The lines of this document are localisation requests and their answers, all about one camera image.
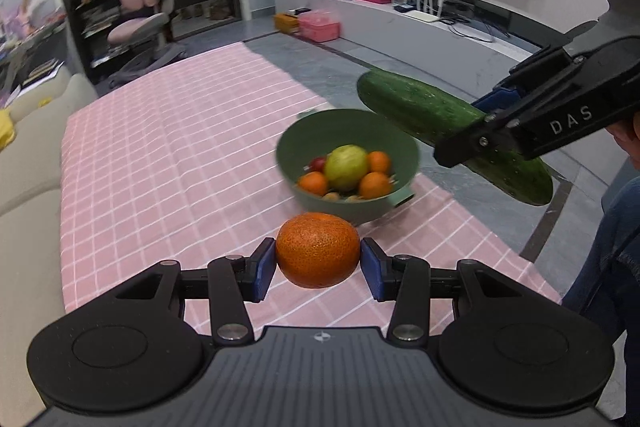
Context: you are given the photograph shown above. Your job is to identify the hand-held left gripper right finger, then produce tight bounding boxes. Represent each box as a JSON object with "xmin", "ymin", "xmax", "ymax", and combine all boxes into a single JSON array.
[{"xmin": 361, "ymin": 237, "xmax": 523, "ymax": 343}]

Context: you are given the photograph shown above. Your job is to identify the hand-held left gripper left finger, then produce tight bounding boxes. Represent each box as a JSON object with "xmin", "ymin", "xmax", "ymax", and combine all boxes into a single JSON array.
[{"xmin": 115, "ymin": 238, "xmax": 277, "ymax": 345}]

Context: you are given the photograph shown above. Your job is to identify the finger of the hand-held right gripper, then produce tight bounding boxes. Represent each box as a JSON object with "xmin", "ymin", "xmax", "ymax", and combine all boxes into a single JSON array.
[
  {"xmin": 434, "ymin": 99, "xmax": 540, "ymax": 168},
  {"xmin": 472, "ymin": 47, "xmax": 576, "ymax": 114}
]

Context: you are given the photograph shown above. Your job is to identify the mandarin orange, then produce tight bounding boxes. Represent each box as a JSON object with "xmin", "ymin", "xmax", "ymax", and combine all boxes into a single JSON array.
[
  {"xmin": 297, "ymin": 171, "xmax": 329, "ymax": 198},
  {"xmin": 275, "ymin": 213, "xmax": 361, "ymax": 289},
  {"xmin": 367, "ymin": 150, "xmax": 392, "ymax": 174},
  {"xmin": 358, "ymin": 172, "xmax": 393, "ymax": 200}
]

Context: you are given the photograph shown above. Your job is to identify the green cucumber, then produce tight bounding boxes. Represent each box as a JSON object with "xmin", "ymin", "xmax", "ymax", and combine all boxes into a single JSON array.
[{"xmin": 356, "ymin": 70, "xmax": 554, "ymax": 206}]

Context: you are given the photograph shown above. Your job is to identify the green colander bowl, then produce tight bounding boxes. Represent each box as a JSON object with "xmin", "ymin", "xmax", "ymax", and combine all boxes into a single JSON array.
[{"xmin": 276, "ymin": 108, "xmax": 421, "ymax": 225}]

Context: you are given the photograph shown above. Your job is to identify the person's right hand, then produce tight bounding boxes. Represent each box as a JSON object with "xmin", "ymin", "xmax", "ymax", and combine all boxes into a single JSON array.
[{"xmin": 605, "ymin": 109, "xmax": 640, "ymax": 168}]

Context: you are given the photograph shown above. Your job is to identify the green apple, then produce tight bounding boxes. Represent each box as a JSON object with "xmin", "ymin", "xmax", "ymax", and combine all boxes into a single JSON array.
[{"xmin": 324, "ymin": 145, "xmax": 371, "ymax": 192}]

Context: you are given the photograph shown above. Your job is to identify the white router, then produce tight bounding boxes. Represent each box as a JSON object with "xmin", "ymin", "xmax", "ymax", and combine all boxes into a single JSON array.
[{"xmin": 406, "ymin": 0, "xmax": 447, "ymax": 24}]

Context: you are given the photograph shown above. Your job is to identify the person's blue denim clothing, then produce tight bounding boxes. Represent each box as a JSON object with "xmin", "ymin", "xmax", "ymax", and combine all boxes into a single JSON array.
[{"xmin": 562, "ymin": 157, "xmax": 640, "ymax": 427}]

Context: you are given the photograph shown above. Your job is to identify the grey television cabinet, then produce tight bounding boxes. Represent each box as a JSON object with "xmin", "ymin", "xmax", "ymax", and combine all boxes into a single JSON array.
[{"xmin": 273, "ymin": 0, "xmax": 566, "ymax": 68}]

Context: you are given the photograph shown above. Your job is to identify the pink checked tablecloth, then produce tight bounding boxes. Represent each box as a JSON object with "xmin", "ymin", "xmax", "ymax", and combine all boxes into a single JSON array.
[{"xmin": 60, "ymin": 42, "xmax": 563, "ymax": 343}]

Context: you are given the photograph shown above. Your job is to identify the pink storage box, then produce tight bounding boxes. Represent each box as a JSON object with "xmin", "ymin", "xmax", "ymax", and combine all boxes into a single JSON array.
[{"xmin": 298, "ymin": 9, "xmax": 342, "ymax": 42}]

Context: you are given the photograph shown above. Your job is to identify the orange storage box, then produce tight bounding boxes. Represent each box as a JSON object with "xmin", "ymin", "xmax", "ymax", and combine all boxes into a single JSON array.
[{"xmin": 274, "ymin": 12, "xmax": 303, "ymax": 35}]

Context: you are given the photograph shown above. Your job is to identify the beige sofa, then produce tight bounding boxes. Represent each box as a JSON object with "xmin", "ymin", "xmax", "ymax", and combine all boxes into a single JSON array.
[{"xmin": 0, "ymin": 62, "xmax": 98, "ymax": 427}]

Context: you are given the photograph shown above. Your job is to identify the pink office chair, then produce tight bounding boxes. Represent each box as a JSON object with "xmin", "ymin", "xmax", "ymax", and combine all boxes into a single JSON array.
[{"xmin": 107, "ymin": 0, "xmax": 188, "ymax": 80}]

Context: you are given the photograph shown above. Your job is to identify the yellow pillow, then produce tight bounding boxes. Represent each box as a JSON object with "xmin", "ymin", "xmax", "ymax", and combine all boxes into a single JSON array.
[{"xmin": 0, "ymin": 107, "xmax": 18, "ymax": 150}]

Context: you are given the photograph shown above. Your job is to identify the cluttered desk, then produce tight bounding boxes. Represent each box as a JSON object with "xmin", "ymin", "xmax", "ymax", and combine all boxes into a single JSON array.
[{"xmin": 0, "ymin": 0, "xmax": 66, "ymax": 98}]

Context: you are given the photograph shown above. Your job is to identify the black cables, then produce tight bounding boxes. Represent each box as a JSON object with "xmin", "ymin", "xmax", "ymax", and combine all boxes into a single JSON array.
[{"xmin": 445, "ymin": 18, "xmax": 512, "ymax": 44}]

